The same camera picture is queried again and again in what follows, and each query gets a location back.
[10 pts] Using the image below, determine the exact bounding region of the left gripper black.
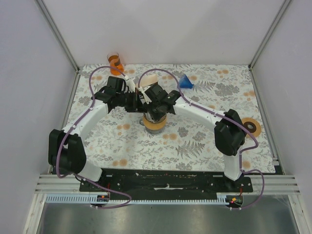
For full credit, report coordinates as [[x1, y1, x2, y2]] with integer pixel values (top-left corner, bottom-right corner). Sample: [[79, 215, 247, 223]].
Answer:
[[117, 90, 147, 114]]

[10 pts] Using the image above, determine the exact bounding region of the grey glass mug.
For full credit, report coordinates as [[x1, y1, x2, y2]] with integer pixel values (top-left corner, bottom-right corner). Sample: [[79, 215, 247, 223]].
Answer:
[[140, 118, 167, 134]]

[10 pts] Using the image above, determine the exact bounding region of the coffee filter box orange black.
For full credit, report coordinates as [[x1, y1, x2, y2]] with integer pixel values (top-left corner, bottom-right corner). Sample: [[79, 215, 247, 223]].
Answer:
[[138, 74, 158, 88]]

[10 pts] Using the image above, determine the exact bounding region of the blue plastic dripper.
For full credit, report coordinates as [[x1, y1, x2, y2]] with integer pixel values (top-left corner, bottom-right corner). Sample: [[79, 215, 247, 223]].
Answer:
[[179, 74, 194, 89]]

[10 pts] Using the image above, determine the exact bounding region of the orange glass carafe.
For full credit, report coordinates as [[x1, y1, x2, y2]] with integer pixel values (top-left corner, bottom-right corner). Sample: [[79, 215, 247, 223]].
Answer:
[[107, 52, 124, 76]]

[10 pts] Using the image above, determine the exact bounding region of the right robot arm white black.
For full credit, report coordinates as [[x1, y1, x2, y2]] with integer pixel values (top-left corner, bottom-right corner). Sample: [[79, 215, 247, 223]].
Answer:
[[138, 83, 246, 192]]

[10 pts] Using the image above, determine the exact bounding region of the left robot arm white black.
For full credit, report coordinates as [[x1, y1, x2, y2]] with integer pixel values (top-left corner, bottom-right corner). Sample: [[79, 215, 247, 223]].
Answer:
[[48, 76, 144, 192]]

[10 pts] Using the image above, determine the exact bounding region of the floral tablecloth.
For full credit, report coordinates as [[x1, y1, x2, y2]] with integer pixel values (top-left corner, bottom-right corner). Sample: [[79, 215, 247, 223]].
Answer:
[[53, 63, 265, 173]]

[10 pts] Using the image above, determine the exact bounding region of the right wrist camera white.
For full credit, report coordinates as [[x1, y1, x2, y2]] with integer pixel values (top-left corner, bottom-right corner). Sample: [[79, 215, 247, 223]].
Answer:
[[138, 85, 152, 103]]

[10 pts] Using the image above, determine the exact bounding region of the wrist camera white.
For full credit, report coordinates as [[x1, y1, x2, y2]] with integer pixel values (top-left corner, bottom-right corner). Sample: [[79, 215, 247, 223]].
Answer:
[[138, 85, 152, 103], [124, 76, 136, 93]]

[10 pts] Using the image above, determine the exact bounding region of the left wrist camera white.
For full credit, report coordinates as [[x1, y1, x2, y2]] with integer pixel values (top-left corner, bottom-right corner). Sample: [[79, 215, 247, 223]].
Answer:
[[124, 76, 136, 93]]

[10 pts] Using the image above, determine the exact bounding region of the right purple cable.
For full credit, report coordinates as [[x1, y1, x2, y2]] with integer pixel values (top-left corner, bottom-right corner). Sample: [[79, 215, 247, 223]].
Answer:
[[138, 69, 266, 211]]

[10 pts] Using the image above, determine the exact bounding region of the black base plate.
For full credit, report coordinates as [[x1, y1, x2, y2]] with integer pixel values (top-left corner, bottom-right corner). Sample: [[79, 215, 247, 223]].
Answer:
[[51, 167, 281, 195]]

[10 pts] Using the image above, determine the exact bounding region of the white cable duct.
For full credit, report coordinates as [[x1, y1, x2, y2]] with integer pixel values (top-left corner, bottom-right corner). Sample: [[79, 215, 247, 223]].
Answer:
[[46, 194, 238, 205]]

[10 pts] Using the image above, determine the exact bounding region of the left aluminium frame post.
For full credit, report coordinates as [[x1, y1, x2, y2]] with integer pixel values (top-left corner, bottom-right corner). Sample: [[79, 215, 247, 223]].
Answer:
[[35, 0, 80, 73]]

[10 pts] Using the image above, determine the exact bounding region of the aluminium frame post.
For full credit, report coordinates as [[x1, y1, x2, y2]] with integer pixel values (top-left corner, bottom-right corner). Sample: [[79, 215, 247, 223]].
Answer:
[[249, 0, 292, 70], [35, 0, 80, 73]]

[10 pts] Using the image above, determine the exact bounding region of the aluminium rail front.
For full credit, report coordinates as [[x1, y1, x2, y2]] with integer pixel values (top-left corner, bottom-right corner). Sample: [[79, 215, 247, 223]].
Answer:
[[35, 173, 82, 195]]

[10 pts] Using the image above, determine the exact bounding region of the right aluminium frame post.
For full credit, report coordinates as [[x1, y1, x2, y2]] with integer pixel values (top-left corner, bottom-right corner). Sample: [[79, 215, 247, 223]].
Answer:
[[249, 0, 292, 70]]

